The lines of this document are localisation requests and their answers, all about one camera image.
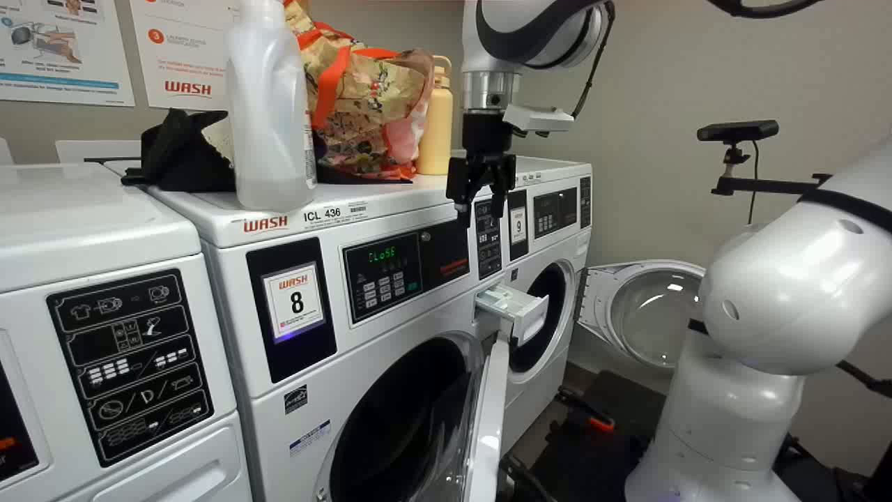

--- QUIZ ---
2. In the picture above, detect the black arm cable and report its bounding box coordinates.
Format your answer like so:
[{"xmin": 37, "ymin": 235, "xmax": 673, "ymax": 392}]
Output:
[{"xmin": 567, "ymin": 0, "xmax": 619, "ymax": 123}]

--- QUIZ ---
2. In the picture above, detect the black camera stand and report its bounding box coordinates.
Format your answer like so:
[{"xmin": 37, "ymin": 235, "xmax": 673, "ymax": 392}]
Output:
[{"xmin": 709, "ymin": 143, "xmax": 836, "ymax": 200}]

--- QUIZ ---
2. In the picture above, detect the yellow bottle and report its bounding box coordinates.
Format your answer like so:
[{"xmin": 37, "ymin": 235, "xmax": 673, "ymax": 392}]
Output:
[{"xmin": 417, "ymin": 54, "xmax": 458, "ymax": 179}]

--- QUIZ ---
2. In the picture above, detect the black stereo camera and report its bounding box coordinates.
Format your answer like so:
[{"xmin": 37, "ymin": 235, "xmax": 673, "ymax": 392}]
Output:
[{"xmin": 694, "ymin": 116, "xmax": 784, "ymax": 147}]

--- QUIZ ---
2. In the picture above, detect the white number eight label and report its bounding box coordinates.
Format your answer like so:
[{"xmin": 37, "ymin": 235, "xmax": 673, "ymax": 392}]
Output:
[{"xmin": 262, "ymin": 261, "xmax": 329, "ymax": 346}]

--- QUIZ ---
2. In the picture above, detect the orange black spring clamp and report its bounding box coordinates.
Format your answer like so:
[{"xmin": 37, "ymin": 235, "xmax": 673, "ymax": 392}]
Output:
[{"xmin": 556, "ymin": 388, "xmax": 621, "ymax": 440}]

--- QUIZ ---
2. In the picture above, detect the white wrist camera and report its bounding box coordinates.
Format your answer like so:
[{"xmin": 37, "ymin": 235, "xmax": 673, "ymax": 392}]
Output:
[{"xmin": 502, "ymin": 101, "xmax": 580, "ymax": 133}]

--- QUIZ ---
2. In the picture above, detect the white washing machine number eight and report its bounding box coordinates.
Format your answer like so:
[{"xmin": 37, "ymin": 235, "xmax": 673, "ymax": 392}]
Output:
[{"xmin": 92, "ymin": 151, "xmax": 514, "ymax": 502}]

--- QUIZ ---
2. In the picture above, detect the black plastic holder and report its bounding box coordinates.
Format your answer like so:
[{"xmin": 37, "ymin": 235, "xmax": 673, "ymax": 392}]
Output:
[{"xmin": 120, "ymin": 105, "xmax": 238, "ymax": 194}]

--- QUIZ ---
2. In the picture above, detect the white washing machine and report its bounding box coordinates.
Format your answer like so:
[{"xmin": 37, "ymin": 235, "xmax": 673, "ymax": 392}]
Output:
[
  {"xmin": 499, "ymin": 154, "xmax": 598, "ymax": 455},
  {"xmin": 0, "ymin": 137, "xmax": 256, "ymax": 502}
]

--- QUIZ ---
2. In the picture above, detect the colourful patterned bag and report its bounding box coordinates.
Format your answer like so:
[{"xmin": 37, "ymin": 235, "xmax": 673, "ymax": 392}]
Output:
[{"xmin": 281, "ymin": 0, "xmax": 439, "ymax": 183}]

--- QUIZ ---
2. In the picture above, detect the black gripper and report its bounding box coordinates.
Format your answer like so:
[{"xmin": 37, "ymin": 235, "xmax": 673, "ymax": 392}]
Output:
[{"xmin": 447, "ymin": 105, "xmax": 521, "ymax": 222}]

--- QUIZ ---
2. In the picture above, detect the translucent white detergent bottle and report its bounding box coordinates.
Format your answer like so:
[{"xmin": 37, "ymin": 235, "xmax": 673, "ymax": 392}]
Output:
[{"xmin": 223, "ymin": 0, "xmax": 320, "ymax": 215}]

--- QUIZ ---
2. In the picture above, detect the white wall poster red logo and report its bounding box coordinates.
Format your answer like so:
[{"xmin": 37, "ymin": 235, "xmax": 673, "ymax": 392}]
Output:
[{"xmin": 125, "ymin": 0, "xmax": 247, "ymax": 114}]

